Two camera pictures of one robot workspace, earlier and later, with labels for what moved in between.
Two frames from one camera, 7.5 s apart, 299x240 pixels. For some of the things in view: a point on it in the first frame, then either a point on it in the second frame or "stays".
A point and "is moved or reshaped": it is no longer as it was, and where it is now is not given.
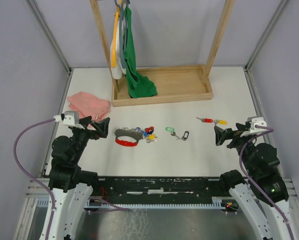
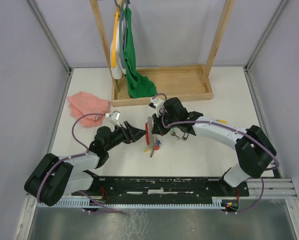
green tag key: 172,130 stays
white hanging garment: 117,72 stays
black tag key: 185,135 stays
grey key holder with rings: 135,132 is moved or reshaped
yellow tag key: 222,122 stays
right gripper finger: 233,144 to 150,122
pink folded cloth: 87,105 stays
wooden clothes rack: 172,84 stays
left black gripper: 101,129 to 131,135
